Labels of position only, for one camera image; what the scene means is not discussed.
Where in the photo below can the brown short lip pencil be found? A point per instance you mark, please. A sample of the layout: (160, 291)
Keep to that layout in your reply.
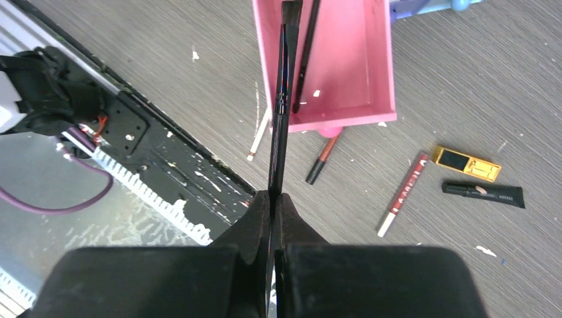
(321, 160)

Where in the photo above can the red makeup pencil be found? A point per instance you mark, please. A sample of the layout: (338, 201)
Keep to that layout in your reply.
(403, 192)

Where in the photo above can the white makeup pencil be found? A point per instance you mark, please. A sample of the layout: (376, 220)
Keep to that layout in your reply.
(259, 134)

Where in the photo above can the black eyeliner pencil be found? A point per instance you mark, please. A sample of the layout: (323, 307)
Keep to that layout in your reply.
(306, 53)

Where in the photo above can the pastel mini drawer organizer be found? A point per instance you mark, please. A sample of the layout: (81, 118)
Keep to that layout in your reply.
(349, 78)

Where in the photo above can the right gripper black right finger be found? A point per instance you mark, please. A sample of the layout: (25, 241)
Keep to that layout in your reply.
(318, 279)

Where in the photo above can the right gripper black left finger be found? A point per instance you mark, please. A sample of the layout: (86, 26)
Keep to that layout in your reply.
(228, 278)

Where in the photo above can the gold black lipstick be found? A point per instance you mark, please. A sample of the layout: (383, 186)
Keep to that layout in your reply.
(466, 164)

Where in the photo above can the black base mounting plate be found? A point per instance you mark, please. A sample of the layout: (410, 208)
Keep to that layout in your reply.
(146, 142)

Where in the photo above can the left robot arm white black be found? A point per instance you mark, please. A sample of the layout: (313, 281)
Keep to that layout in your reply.
(46, 92)

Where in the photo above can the aluminium slotted rail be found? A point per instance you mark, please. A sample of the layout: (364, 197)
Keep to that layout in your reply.
(14, 23)

